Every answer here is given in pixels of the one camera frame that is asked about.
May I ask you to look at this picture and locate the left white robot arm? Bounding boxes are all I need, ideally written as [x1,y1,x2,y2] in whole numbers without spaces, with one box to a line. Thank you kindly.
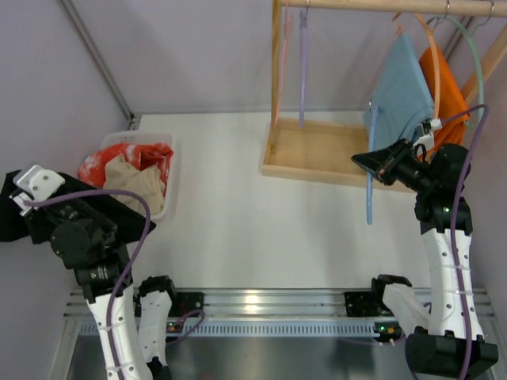
[1,188,173,379]

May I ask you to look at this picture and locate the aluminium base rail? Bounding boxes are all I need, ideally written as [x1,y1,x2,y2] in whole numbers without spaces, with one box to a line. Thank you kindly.
[63,287,496,338]

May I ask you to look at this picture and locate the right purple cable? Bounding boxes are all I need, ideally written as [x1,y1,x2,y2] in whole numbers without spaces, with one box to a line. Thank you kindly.
[407,103,489,380]

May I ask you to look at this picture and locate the grey wall profile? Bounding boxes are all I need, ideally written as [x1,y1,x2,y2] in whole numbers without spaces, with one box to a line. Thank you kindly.
[56,0,135,129]

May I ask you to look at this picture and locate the wooden clothes rack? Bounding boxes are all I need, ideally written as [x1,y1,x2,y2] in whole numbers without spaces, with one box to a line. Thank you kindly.
[262,1,506,187]

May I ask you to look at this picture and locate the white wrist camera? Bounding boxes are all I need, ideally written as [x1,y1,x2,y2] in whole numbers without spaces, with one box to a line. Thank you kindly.
[413,118,442,150]
[13,165,65,202]

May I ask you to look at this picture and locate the black trousers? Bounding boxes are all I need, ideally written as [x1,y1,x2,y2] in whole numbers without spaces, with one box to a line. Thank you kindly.
[0,169,158,246]

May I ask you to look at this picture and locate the green plastic hanger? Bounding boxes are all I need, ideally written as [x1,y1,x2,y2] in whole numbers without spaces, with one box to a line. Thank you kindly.
[426,16,484,129]

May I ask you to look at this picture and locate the beige cloth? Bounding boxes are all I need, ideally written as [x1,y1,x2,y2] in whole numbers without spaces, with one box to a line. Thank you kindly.
[103,155,166,215]

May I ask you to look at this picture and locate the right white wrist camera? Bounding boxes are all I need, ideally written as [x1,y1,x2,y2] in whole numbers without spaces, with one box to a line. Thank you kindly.
[413,118,442,150]

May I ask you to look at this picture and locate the orange trousers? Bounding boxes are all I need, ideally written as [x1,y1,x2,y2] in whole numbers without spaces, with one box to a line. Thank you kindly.
[419,47,469,152]

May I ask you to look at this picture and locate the light blue trousers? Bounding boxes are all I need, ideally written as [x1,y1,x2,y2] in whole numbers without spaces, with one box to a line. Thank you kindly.
[364,34,434,151]

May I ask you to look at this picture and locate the white plastic basket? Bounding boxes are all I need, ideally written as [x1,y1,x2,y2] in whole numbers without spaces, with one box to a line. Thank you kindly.
[100,131,176,222]

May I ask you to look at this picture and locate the red cloth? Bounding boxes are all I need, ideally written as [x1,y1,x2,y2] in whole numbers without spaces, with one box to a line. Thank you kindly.
[78,142,173,188]

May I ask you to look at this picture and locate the orange plastic hanger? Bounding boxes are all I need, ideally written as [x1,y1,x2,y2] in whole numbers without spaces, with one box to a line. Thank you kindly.
[373,13,441,135]

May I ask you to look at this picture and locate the purple plastic hanger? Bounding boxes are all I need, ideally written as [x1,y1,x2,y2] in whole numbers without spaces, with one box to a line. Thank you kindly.
[299,9,308,128]

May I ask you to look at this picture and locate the blue plastic hanger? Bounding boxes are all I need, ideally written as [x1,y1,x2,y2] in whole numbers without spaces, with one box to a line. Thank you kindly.
[366,102,383,226]

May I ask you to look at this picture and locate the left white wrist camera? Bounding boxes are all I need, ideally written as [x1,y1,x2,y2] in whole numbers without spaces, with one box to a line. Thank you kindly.
[13,165,65,202]

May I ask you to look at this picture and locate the pink plastic hanger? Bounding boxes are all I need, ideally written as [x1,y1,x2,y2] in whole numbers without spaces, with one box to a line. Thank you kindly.
[274,1,293,127]

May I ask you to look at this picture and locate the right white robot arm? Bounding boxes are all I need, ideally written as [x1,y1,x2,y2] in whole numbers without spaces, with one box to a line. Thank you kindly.
[351,139,499,379]

